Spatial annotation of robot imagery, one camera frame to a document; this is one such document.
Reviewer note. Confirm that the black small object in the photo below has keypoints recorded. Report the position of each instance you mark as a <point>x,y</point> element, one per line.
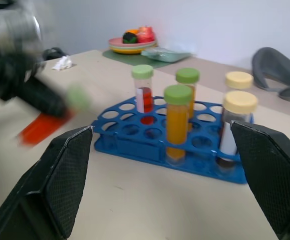
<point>53,53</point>

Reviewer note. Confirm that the green place mat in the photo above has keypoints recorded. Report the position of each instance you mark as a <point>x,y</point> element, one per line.
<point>114,56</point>

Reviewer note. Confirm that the light green plate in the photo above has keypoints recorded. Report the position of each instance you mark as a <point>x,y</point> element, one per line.
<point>124,46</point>

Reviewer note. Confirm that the yellow plate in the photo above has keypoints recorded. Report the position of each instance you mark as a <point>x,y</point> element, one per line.
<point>127,51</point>

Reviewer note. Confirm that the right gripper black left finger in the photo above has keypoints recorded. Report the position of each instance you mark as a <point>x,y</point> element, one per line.
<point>60,180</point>

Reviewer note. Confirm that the blue test tube rack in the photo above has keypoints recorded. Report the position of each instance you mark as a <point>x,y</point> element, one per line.
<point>134,147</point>

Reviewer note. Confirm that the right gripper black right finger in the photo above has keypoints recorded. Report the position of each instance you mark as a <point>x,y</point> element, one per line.
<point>272,175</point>

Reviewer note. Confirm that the orange tube with green cap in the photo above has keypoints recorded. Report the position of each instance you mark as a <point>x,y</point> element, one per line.
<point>187,76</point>
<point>177,125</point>

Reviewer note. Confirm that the pink-red toy food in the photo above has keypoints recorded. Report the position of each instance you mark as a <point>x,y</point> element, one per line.
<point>146,35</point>

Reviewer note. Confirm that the dark tube with cream cap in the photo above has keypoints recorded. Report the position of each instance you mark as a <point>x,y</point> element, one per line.
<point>239,80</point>

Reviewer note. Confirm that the pale teal plastic pouch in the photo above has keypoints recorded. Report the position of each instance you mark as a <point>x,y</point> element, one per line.
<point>164,55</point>

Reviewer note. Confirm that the crumpled white tissue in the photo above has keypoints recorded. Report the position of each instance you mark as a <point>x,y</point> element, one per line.
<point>62,63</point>

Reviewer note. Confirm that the brown tube with cream cap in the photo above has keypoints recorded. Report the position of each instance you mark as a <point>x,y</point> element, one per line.
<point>238,105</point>

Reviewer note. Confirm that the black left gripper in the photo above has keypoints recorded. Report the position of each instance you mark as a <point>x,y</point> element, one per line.
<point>7,75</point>

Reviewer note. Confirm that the red-orange tube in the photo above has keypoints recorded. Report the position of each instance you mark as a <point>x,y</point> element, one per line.
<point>40,130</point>

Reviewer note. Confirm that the labelled red tube, pale-green cap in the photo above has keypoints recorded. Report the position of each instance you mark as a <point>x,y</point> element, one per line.
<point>144,100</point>

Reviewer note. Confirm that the black and green toy food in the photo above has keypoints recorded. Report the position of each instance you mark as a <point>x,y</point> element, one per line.
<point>129,38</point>

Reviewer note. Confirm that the orange toy fruit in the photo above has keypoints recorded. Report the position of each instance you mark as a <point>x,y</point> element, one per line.
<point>132,31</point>

